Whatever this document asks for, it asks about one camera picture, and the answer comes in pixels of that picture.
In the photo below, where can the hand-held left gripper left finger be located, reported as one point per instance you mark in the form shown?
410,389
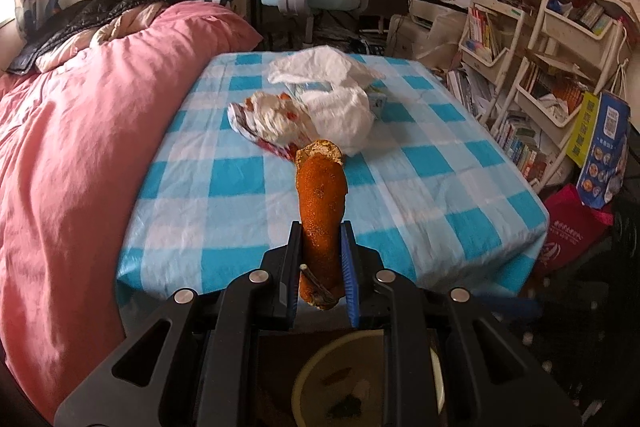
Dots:
295,262

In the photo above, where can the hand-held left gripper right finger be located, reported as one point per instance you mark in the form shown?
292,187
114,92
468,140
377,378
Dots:
350,279

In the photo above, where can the orange peel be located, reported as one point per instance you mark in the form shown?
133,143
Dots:
320,197

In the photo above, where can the round cream rimmed bin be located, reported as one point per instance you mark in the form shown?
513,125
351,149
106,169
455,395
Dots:
320,357

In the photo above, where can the red and white snack wrapper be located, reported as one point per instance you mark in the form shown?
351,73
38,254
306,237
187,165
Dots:
270,117

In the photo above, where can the white tissue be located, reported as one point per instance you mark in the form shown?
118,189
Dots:
340,117

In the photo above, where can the blue white checked tablecloth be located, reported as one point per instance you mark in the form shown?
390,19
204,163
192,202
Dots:
425,187

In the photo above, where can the small drink carton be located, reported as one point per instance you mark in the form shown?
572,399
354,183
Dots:
377,102

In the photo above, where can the row of books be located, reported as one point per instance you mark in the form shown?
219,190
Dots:
522,147

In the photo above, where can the magenta shopping bag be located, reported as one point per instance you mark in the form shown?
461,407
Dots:
570,232

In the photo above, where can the pink duvet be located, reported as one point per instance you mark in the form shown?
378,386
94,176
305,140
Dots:
75,157

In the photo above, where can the narrow white book cart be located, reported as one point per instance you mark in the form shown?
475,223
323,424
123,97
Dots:
492,57

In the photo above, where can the yellow bag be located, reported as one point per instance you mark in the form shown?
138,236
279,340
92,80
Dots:
582,132

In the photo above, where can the white printer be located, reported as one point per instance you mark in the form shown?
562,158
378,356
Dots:
430,14

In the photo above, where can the blue printed paper bag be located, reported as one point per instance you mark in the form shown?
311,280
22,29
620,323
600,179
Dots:
605,147

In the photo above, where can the black jacket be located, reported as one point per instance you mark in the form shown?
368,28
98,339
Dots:
100,14

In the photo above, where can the wide white book cart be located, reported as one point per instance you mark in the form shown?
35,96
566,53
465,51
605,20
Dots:
565,27

